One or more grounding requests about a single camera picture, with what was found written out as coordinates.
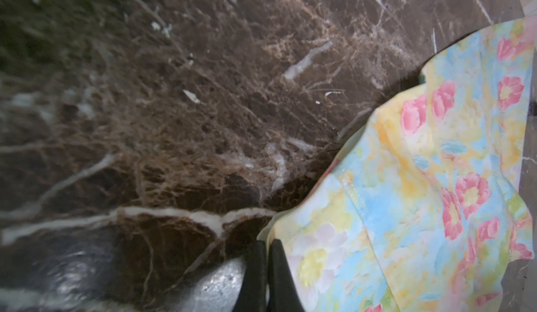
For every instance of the pastel floral skirt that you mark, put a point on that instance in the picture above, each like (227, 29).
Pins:
(420, 209)

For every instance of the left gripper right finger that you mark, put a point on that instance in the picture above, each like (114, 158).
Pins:
(283, 296)

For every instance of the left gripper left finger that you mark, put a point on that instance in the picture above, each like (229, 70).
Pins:
(253, 292)

